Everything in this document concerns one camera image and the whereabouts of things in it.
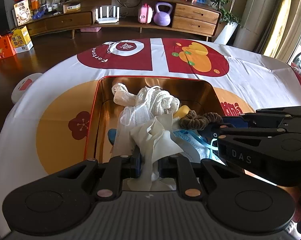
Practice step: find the white lace cloth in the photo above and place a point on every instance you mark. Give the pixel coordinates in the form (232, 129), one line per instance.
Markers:
(148, 103)

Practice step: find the cream white cloth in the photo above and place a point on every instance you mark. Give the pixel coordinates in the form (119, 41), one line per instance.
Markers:
(155, 140)

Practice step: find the potted green tree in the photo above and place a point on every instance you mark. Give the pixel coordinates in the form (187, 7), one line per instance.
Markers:
(230, 20)

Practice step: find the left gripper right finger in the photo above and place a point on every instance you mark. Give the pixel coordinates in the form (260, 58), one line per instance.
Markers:
(180, 169)

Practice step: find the snack box on cabinet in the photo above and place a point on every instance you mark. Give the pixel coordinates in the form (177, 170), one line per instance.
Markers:
(22, 12)

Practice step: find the red gold metal tin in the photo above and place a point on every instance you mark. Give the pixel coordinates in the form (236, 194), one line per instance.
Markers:
(199, 95)

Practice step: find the yellow carton box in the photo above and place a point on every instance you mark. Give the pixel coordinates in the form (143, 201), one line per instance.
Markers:
(21, 40)

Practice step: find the yellow curtain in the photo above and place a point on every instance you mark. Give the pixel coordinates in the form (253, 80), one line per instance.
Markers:
(277, 28)

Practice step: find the yellow soft item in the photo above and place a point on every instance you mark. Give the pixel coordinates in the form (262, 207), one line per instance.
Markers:
(181, 112)

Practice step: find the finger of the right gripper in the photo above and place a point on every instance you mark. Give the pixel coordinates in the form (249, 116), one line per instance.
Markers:
(288, 118)
(252, 141)

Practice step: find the white wifi router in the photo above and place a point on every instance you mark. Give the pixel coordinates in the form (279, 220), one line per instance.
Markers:
(107, 14)

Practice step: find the blue cloth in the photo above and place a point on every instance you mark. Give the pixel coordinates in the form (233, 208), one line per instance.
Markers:
(111, 135)

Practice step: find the white red printed tablecloth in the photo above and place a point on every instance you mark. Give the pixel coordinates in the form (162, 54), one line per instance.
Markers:
(46, 130)

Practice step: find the wooden tv cabinet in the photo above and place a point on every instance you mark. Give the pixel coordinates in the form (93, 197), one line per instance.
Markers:
(186, 17)

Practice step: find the brown hair scrunchie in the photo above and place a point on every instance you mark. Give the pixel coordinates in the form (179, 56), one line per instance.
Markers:
(193, 121)

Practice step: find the orange gift box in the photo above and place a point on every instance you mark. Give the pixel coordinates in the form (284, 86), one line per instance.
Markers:
(6, 47)

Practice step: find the purple kettlebell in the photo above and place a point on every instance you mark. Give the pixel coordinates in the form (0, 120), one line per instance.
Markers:
(162, 18)

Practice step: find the blue cartoon face mask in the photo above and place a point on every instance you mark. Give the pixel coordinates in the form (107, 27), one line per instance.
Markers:
(195, 147)

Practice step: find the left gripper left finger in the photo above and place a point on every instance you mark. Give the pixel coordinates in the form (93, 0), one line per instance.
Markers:
(116, 171)

